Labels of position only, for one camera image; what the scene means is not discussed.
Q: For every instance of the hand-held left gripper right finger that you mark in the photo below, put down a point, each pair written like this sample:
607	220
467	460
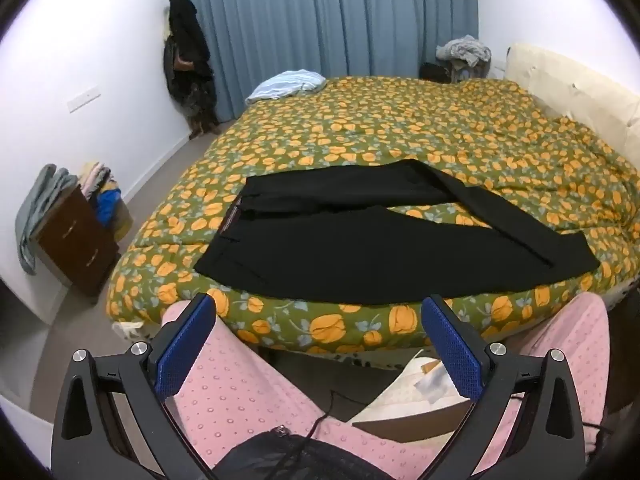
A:
452	352

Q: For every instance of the grey-blue draped cloth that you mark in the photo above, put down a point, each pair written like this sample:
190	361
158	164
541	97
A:
37	195

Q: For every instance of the brown wooden drawer cabinet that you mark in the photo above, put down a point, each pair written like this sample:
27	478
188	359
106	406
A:
75	240

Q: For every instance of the blue-grey curtain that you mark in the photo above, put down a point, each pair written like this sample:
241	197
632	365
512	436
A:
325	15

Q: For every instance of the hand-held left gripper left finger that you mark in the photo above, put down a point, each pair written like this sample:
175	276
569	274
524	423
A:
181	355

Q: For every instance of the person's left leg pink pajama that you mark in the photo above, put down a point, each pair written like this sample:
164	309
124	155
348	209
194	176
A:
240	390

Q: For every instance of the light blue cloth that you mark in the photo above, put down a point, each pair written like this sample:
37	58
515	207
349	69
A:
287	82

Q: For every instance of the green floral bed blanket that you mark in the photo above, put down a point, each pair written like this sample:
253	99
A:
400	120

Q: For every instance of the black pants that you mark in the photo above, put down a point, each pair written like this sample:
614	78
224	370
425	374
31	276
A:
350	255

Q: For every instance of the dark bag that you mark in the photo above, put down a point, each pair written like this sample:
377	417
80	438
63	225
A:
434	71

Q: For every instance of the person's right leg pink pajama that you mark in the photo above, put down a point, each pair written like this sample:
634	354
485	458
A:
570	340

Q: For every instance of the cream padded headboard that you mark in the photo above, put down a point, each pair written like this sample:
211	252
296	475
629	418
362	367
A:
560	80

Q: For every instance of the pile of colourful clothes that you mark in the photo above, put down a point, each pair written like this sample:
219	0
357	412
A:
107	202

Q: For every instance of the hanging black coat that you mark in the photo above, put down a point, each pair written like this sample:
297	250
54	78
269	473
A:
187	60

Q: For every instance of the white paper box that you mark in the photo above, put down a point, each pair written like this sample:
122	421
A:
400	405

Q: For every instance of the grey clothes heap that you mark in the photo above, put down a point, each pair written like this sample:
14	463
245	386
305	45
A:
465	49

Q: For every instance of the white wall plate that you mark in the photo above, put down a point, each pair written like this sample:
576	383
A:
85	101

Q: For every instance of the person's leg pink pajama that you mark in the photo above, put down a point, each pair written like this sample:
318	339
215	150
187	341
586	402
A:
570	340
240	390

